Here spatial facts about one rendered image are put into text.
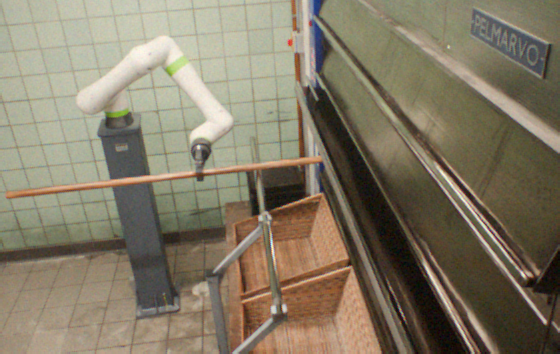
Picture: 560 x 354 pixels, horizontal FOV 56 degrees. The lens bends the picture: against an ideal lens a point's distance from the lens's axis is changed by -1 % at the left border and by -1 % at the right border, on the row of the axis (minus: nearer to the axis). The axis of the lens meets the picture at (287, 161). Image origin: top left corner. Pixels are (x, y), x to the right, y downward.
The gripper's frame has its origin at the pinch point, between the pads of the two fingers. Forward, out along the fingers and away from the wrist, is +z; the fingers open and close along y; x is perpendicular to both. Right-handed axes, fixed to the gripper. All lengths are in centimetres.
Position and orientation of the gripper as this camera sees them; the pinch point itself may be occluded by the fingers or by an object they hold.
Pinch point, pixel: (199, 172)
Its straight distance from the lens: 226.5
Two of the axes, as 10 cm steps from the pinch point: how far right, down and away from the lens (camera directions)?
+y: 0.6, 8.9, 4.6
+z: 1.2, 4.5, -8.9
